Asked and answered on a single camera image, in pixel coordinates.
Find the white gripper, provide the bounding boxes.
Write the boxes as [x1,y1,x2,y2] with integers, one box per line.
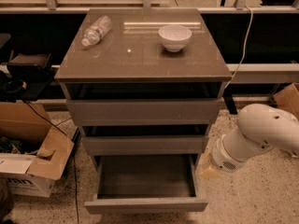
[199,135,245,179]

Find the grey bottom drawer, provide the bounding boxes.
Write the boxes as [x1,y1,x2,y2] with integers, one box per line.
[84,154,207,215]

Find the grey drawer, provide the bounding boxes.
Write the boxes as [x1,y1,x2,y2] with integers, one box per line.
[84,154,207,215]
[65,84,222,127]
[82,124,208,156]

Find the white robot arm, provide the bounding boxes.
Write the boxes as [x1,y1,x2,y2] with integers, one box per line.
[200,104,299,179]

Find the grey drawer cabinet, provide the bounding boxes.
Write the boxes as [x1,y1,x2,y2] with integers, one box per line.
[53,7,233,173]

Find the grey middle drawer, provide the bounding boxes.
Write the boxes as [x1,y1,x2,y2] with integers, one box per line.
[82,124,208,156]

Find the grey top drawer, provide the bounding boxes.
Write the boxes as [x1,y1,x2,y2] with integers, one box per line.
[65,84,222,127]

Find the cardboard box right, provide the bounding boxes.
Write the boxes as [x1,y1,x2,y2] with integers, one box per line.
[274,83,299,119]

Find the white ceramic bowl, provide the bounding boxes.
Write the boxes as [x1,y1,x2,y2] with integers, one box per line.
[158,25,192,52]

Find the open cardboard box left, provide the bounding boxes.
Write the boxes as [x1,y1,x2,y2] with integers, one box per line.
[0,103,74,197]

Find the clear plastic water bottle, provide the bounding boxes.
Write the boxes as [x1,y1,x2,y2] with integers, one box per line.
[81,16,112,47]

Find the black shelf with items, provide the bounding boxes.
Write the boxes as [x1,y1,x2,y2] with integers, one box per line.
[0,33,55,103]

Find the white hanging cable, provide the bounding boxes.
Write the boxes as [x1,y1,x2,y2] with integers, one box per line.
[223,6,254,91]

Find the black floor cable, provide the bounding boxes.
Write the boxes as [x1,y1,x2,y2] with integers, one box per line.
[22,100,81,224]

